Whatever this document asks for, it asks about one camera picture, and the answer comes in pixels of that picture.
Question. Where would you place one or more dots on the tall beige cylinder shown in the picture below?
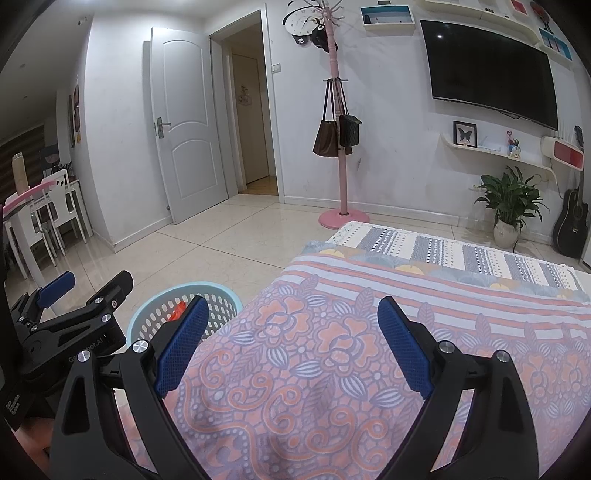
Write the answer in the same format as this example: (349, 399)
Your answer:
(19, 173)

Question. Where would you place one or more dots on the black wall television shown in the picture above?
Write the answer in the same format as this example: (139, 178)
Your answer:
(489, 69)

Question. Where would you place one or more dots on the black acoustic guitar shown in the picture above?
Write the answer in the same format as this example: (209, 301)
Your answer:
(570, 221)

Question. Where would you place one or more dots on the black hat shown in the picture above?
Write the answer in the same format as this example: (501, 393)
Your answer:
(323, 39)

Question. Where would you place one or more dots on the hallway wall hanging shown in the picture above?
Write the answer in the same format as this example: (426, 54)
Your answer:
(244, 96)

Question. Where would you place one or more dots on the wall pictures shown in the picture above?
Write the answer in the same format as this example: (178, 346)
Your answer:
(75, 115)

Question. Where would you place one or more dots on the person's left forearm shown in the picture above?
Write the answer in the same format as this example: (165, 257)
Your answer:
(32, 443)

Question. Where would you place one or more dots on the white wall clock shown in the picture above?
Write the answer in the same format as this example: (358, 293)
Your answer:
(298, 18)

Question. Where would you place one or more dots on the red white wall box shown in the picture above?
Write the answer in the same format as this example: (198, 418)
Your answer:
(565, 154)

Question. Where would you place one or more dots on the white dotted striped mat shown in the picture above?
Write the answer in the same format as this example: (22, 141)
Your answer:
(415, 249)

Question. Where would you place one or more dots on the white dining chair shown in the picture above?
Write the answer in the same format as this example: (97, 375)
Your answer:
(39, 230)
(69, 207)

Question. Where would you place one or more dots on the small shelf ornaments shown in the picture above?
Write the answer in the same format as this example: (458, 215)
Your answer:
(513, 147)

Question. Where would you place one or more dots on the brown tote bag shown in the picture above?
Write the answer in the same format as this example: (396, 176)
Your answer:
(325, 138)

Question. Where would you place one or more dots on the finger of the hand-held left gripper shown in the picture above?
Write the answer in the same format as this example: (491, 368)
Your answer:
(111, 295)
(55, 288)

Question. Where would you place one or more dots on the potted green plant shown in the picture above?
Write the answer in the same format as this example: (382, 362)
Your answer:
(508, 198)

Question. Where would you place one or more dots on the long white wall shelf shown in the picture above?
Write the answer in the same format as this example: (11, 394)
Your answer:
(475, 11)

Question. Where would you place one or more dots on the pink coat rack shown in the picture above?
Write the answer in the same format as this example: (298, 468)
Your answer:
(342, 184)

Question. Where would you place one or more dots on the pink curved bar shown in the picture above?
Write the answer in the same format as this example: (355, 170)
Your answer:
(27, 196)

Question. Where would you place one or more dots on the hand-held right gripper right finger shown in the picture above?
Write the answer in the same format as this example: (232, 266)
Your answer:
(406, 350)

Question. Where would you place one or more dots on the small blue box shelf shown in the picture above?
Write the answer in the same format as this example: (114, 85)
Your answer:
(556, 44)

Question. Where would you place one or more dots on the curved white wall shelf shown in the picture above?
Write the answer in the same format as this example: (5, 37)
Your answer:
(489, 152)

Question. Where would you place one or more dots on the brown striped window blind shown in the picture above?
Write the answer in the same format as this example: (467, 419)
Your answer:
(21, 157)

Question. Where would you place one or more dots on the white panel door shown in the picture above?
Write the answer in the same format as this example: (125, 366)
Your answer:
(189, 120)

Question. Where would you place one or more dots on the black quilted bag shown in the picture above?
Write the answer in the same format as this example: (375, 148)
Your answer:
(350, 131)

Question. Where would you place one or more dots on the white dining table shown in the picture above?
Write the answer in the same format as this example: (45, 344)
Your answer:
(16, 230)

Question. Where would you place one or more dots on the orange cloth in basket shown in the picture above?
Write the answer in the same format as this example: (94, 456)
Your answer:
(178, 313)

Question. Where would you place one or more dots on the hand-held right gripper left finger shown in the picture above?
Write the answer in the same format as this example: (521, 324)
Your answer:
(182, 346)

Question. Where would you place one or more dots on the light blue plastic basket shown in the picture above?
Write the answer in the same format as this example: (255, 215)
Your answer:
(222, 291)

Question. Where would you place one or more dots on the framed butterfly picture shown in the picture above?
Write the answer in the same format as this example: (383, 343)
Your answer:
(465, 134)

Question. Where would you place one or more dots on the white blue box shelf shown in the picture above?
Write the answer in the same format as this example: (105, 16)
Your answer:
(385, 16)

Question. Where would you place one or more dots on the floral pink purple blanket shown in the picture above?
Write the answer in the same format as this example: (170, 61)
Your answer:
(323, 369)

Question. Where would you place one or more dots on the pale blue fan-patterned sheet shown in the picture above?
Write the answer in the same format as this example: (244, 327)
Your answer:
(461, 274)

